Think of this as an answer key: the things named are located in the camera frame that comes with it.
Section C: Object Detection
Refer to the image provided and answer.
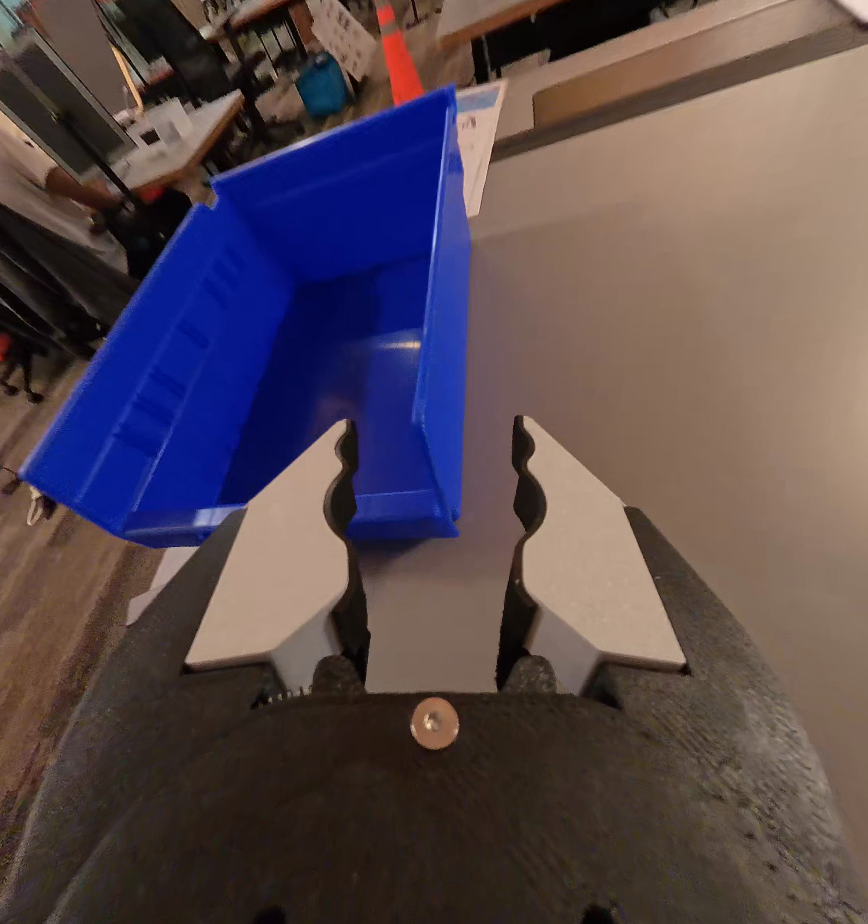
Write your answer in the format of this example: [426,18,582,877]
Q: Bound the wooden edged work table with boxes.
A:
[113,90,247,194]

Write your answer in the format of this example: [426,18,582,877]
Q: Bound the white sign board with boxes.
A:
[310,0,379,82]

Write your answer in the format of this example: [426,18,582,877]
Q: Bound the printed paper sheet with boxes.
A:
[456,79,509,218]

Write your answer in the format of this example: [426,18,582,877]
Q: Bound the orange traffic cone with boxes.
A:
[376,0,426,105]

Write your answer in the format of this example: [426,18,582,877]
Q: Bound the blue plastic storage bin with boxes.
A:
[17,85,473,550]

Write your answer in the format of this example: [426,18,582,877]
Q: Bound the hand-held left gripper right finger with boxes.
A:
[495,415,688,695]

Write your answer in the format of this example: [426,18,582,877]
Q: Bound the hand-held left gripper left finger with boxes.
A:
[183,417,372,692]

